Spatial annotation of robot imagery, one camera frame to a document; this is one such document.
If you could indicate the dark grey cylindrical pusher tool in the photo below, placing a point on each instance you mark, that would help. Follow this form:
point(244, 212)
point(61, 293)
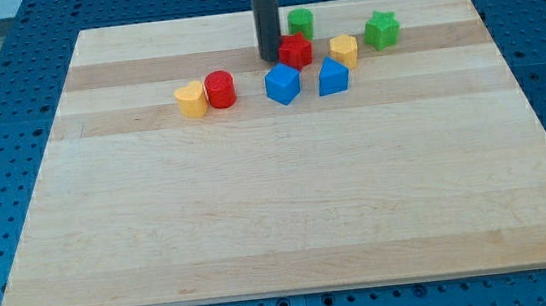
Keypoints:
point(267, 28)

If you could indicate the yellow heart block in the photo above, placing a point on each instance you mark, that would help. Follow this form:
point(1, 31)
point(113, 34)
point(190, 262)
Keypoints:
point(191, 100)

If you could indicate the green cylinder block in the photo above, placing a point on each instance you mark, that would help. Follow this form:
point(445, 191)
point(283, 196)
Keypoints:
point(300, 20)

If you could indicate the red star block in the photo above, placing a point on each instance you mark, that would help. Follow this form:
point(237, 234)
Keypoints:
point(295, 51)

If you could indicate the blue cube block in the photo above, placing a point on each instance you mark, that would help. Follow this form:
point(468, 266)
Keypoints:
point(282, 83)

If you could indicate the yellow hexagon block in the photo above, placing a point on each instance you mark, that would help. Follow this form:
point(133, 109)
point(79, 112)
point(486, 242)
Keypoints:
point(344, 49)

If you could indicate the red cylinder block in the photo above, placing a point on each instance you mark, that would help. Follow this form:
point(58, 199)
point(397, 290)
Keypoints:
point(220, 89)

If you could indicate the blue triangular prism block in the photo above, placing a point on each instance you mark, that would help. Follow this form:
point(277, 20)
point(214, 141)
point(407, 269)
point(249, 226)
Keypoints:
point(333, 77)

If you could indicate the green star block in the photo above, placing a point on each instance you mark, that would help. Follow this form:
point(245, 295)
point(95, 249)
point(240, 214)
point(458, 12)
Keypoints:
point(382, 30)

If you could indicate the light wooden board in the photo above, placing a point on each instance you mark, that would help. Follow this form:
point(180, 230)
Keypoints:
point(432, 165)

